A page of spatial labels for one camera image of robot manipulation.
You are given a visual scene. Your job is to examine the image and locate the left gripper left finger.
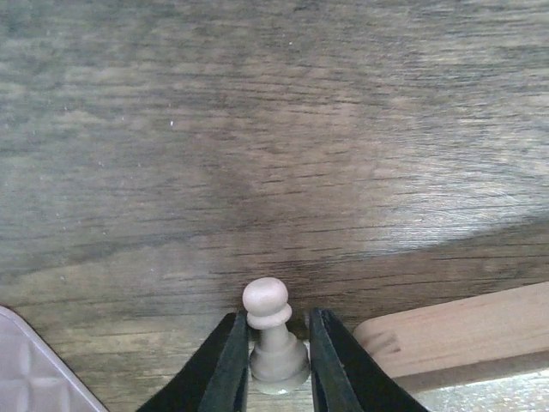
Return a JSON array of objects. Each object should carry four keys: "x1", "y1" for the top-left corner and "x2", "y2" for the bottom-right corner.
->
[{"x1": 139, "y1": 312, "x2": 249, "y2": 412}]

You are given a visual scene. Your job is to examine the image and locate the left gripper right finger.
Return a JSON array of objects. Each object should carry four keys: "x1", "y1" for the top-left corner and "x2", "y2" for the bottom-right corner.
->
[{"x1": 309, "y1": 308, "x2": 427, "y2": 412}]

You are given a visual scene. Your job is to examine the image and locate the light pawn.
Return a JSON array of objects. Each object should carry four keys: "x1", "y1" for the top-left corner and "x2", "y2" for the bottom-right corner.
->
[{"x1": 242, "y1": 277, "x2": 311, "y2": 395}]

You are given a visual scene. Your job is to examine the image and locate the wooden chess board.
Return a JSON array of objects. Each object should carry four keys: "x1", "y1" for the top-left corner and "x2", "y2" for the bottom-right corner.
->
[{"x1": 352, "y1": 281, "x2": 549, "y2": 412}]

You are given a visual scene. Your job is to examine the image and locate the left metal tray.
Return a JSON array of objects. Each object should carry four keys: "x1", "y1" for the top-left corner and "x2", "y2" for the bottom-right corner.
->
[{"x1": 1, "y1": 306, "x2": 106, "y2": 412}]

